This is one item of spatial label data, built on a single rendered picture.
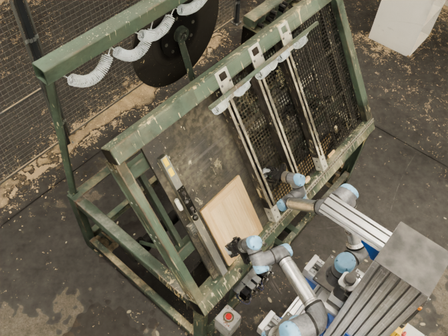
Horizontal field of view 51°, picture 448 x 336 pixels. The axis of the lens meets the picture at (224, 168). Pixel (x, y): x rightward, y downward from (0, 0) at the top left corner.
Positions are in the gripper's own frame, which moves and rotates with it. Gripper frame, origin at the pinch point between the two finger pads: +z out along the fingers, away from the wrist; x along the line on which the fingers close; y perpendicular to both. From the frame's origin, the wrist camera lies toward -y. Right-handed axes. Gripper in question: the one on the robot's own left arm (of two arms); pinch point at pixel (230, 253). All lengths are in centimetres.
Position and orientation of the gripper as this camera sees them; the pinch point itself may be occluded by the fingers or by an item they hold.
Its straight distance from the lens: 272.2
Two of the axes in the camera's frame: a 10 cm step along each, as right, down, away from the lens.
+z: -4.0, 2.8, 8.7
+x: -6.5, 5.8, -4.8
